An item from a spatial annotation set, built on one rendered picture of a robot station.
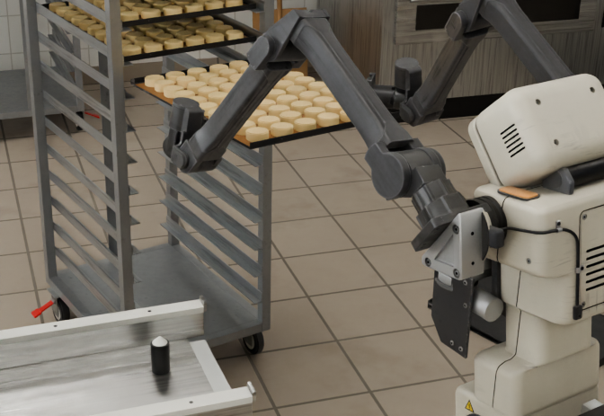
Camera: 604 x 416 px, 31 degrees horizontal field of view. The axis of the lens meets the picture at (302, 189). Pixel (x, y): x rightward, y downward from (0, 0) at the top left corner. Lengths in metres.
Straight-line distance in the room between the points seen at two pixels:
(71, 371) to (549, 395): 0.84
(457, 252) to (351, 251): 2.42
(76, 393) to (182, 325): 0.24
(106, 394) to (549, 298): 0.75
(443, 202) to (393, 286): 2.18
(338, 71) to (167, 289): 1.78
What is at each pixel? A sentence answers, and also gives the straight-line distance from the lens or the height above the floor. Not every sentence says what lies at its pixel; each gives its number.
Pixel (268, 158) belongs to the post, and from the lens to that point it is 3.13.
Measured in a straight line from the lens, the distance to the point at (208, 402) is 1.72.
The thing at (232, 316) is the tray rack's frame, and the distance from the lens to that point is 3.41.
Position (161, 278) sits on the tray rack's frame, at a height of 0.15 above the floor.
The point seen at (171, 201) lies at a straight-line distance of 3.75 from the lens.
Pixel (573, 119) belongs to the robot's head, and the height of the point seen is 1.28.
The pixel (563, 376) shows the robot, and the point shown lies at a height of 0.81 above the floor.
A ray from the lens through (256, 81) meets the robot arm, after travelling 2.09.
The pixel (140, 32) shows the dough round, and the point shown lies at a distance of 3.03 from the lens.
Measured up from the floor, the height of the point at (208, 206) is 0.41.
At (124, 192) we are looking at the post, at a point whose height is 0.69.
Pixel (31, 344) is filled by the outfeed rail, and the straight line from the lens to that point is 1.93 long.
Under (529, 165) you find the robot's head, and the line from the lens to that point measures 1.77.
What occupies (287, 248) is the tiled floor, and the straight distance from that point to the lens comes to 4.14.
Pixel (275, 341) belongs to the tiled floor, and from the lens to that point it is 3.56.
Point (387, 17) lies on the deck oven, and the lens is 5.20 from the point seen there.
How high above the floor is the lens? 1.89
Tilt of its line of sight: 24 degrees down
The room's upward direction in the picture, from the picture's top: 1 degrees clockwise
